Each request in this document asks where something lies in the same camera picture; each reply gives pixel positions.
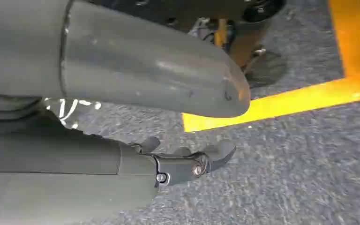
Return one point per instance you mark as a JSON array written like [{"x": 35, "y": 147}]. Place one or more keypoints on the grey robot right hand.
[{"x": 130, "y": 71}]

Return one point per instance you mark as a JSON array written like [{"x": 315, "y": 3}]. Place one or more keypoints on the black robot leg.
[{"x": 198, "y": 9}]

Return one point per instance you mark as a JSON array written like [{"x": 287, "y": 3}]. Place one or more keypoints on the ribbed grey right arm sleeve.
[{"x": 6, "y": 107}]

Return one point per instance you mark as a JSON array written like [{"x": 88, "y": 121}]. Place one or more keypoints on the yellow floor tape strip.
[
  {"x": 285, "y": 104},
  {"x": 352, "y": 37}
]

